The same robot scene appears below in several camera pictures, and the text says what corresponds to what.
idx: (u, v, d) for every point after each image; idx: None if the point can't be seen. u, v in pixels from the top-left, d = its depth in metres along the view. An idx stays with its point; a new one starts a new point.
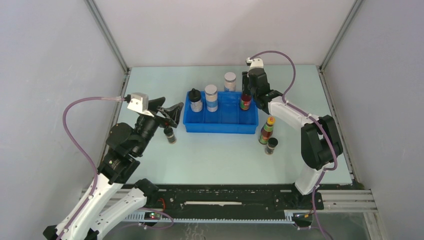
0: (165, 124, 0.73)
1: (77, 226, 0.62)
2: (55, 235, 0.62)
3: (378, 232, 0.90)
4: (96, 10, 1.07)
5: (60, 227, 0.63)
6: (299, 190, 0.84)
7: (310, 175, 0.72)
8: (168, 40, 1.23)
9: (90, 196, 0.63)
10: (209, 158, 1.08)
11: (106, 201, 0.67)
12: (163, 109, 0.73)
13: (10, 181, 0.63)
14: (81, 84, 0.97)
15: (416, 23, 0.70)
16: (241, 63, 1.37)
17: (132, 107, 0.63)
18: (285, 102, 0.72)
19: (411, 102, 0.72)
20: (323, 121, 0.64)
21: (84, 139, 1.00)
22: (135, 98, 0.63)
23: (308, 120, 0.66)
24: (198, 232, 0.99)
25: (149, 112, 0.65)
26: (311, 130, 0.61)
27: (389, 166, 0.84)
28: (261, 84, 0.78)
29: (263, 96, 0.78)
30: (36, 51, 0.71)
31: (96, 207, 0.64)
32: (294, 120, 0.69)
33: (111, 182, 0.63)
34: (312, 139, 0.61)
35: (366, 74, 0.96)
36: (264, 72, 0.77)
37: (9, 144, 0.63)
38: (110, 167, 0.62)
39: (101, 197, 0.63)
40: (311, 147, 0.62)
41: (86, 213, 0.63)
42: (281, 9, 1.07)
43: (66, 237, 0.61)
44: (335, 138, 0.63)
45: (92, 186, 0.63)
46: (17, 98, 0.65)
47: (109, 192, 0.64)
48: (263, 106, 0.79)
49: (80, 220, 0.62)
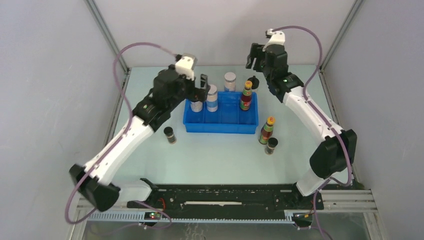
0: (194, 96, 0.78)
1: (108, 165, 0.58)
2: (82, 172, 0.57)
3: (378, 232, 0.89)
4: (96, 10, 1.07)
5: (88, 165, 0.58)
6: (299, 190, 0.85)
7: (314, 180, 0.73)
8: (168, 40, 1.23)
9: (124, 134, 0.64)
10: (210, 158, 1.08)
11: (133, 148, 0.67)
12: (204, 77, 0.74)
13: (11, 181, 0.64)
14: (81, 84, 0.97)
15: (416, 23, 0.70)
16: (242, 63, 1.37)
17: (180, 63, 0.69)
18: (307, 99, 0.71)
19: (411, 102, 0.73)
20: (344, 135, 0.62)
21: (84, 139, 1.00)
22: (187, 56, 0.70)
23: (330, 131, 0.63)
24: (198, 232, 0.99)
25: (192, 74, 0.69)
26: (332, 146, 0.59)
27: (390, 166, 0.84)
28: (280, 65, 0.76)
29: (280, 80, 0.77)
30: (36, 51, 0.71)
31: (128, 148, 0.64)
32: (312, 125, 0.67)
33: (146, 123, 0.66)
34: (330, 155, 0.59)
35: (366, 75, 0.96)
36: (285, 53, 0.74)
37: (10, 145, 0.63)
38: (145, 110, 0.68)
39: (135, 137, 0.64)
40: (326, 161, 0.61)
41: (119, 150, 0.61)
42: (281, 8, 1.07)
43: (96, 173, 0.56)
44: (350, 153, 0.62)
45: (126, 126, 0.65)
46: (17, 98, 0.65)
47: (142, 135, 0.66)
48: (278, 91, 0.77)
49: (111, 158, 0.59)
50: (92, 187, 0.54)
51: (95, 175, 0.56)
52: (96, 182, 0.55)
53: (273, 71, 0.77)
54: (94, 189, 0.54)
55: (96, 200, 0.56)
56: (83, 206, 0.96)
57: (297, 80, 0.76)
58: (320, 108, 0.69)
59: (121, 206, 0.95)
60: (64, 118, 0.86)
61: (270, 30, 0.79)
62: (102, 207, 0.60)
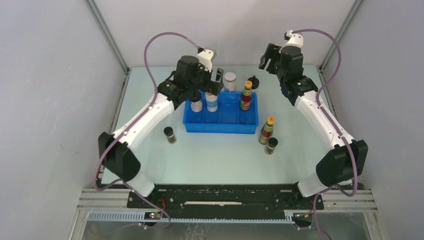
0: (208, 89, 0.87)
1: (136, 132, 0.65)
2: (111, 139, 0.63)
3: (378, 232, 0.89)
4: (96, 10, 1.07)
5: (117, 132, 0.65)
6: (300, 191, 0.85)
7: (317, 182, 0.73)
8: (168, 40, 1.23)
9: (150, 107, 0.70)
10: (210, 158, 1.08)
11: (157, 121, 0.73)
12: (220, 71, 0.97)
13: (11, 181, 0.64)
14: (81, 84, 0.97)
15: (415, 24, 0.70)
16: (242, 63, 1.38)
17: (202, 55, 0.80)
18: (320, 105, 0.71)
19: (410, 101, 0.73)
20: (355, 145, 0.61)
21: (84, 138, 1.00)
22: (208, 49, 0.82)
23: (341, 140, 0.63)
24: (198, 232, 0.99)
25: (210, 65, 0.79)
26: (341, 154, 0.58)
27: (389, 166, 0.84)
28: (294, 67, 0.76)
29: (293, 83, 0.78)
30: (36, 51, 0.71)
31: (152, 120, 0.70)
32: (323, 131, 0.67)
33: (170, 99, 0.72)
34: (339, 164, 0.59)
35: (366, 75, 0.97)
36: (301, 56, 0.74)
37: (10, 144, 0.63)
38: (168, 89, 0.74)
39: (160, 111, 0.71)
40: (333, 168, 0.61)
41: (145, 121, 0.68)
42: (282, 9, 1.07)
43: (125, 139, 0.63)
44: (359, 164, 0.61)
45: (152, 100, 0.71)
46: (17, 97, 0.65)
47: (165, 110, 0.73)
48: (291, 93, 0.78)
49: (139, 128, 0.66)
50: (121, 151, 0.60)
51: (125, 140, 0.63)
52: (125, 147, 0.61)
53: (287, 72, 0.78)
54: (123, 153, 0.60)
55: (122, 164, 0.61)
56: (83, 206, 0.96)
57: (311, 84, 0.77)
58: (332, 114, 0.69)
59: (121, 206, 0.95)
60: (64, 117, 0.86)
61: (291, 31, 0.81)
62: (126, 174, 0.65)
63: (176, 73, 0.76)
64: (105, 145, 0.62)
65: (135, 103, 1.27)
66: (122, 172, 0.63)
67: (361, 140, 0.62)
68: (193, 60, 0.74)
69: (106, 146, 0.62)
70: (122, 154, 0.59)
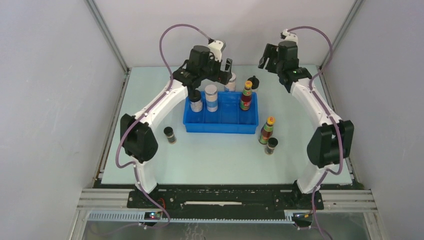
0: (218, 78, 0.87)
1: (155, 114, 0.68)
2: (132, 120, 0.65)
3: (378, 232, 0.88)
4: (96, 10, 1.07)
5: (138, 114, 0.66)
6: (299, 188, 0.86)
7: (313, 172, 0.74)
8: (168, 40, 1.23)
9: (167, 92, 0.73)
10: (210, 158, 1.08)
11: (172, 106, 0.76)
12: (229, 61, 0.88)
13: (11, 181, 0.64)
14: (81, 84, 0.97)
15: (415, 24, 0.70)
16: (242, 63, 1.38)
17: (212, 45, 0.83)
18: (311, 89, 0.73)
19: (411, 102, 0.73)
20: (341, 125, 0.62)
21: (84, 138, 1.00)
22: (219, 40, 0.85)
23: (329, 119, 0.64)
24: (198, 232, 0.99)
25: (219, 55, 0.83)
26: (326, 132, 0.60)
27: (390, 166, 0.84)
28: (290, 57, 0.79)
29: (289, 71, 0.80)
30: (35, 52, 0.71)
31: (169, 104, 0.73)
32: (312, 112, 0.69)
33: (185, 85, 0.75)
34: (325, 142, 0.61)
35: (366, 75, 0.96)
36: (296, 45, 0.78)
37: (10, 144, 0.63)
38: (182, 75, 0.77)
39: (176, 95, 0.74)
40: (319, 146, 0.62)
41: (163, 103, 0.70)
42: (282, 9, 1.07)
43: (146, 120, 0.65)
44: (345, 144, 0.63)
45: (168, 86, 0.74)
46: (17, 97, 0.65)
47: (180, 95, 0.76)
48: (287, 81, 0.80)
49: (157, 110, 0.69)
50: (143, 130, 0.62)
51: (146, 121, 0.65)
52: (146, 127, 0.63)
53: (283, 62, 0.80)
54: (145, 132, 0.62)
55: (143, 143, 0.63)
56: (83, 206, 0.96)
57: (306, 72, 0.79)
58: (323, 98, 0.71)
59: (121, 206, 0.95)
60: (64, 117, 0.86)
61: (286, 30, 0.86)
62: (145, 156, 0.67)
63: (190, 61, 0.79)
64: (126, 125, 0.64)
65: (135, 103, 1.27)
66: (142, 153, 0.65)
67: (348, 120, 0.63)
68: (205, 49, 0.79)
69: (127, 127, 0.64)
70: (145, 133, 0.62)
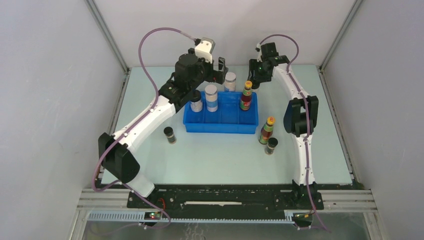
0: (212, 78, 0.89)
1: (136, 134, 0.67)
2: (111, 140, 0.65)
3: (378, 232, 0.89)
4: (96, 10, 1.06)
5: (118, 133, 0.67)
6: (296, 182, 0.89)
7: (297, 152, 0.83)
8: (168, 39, 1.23)
9: (151, 109, 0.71)
10: (209, 158, 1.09)
11: (158, 122, 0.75)
12: (222, 60, 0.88)
13: (11, 183, 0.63)
14: (81, 84, 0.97)
15: (414, 26, 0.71)
16: (241, 64, 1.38)
17: (199, 48, 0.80)
18: (288, 71, 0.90)
19: (410, 103, 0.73)
20: (309, 99, 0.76)
21: (84, 138, 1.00)
22: (206, 41, 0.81)
23: (299, 95, 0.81)
24: (198, 232, 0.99)
25: (210, 57, 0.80)
26: (296, 105, 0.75)
27: (390, 167, 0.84)
28: (268, 49, 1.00)
29: (270, 58, 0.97)
30: (35, 52, 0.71)
31: (152, 123, 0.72)
32: (288, 90, 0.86)
33: (171, 102, 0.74)
34: (296, 112, 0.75)
35: (366, 74, 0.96)
36: (271, 44, 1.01)
37: (9, 145, 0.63)
38: (170, 92, 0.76)
39: (161, 113, 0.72)
40: (291, 117, 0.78)
41: (146, 122, 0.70)
42: (281, 8, 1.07)
43: (125, 141, 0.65)
44: (313, 115, 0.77)
45: (153, 102, 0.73)
46: (17, 98, 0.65)
47: (166, 112, 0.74)
48: (269, 66, 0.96)
49: (139, 129, 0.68)
50: (121, 153, 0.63)
51: (124, 142, 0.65)
52: (124, 149, 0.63)
53: (265, 54, 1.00)
54: (122, 155, 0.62)
55: (121, 165, 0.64)
56: (83, 206, 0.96)
57: (285, 59, 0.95)
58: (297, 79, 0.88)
59: (121, 206, 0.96)
60: (64, 118, 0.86)
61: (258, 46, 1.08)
62: (124, 177, 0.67)
63: (176, 75, 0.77)
64: (104, 146, 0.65)
65: (135, 103, 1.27)
66: (121, 174, 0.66)
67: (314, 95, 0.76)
68: (190, 62, 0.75)
69: (106, 148, 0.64)
70: (122, 156, 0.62)
